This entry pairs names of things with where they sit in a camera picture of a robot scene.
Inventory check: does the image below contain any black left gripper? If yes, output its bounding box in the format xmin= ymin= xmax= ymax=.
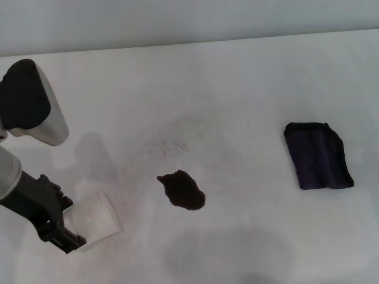
xmin=0 ymin=170 xmax=88 ymax=255

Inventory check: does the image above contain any white paper cup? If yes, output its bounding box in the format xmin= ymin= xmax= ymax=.
xmin=63 ymin=190 xmax=125 ymax=253

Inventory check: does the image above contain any purple rag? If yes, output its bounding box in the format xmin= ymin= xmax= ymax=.
xmin=283 ymin=121 xmax=355 ymax=191

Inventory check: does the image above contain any black water stain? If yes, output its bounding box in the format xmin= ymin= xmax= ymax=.
xmin=156 ymin=169 xmax=206 ymax=212

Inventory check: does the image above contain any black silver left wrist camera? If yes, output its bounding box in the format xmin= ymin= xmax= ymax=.
xmin=0 ymin=59 xmax=70 ymax=147

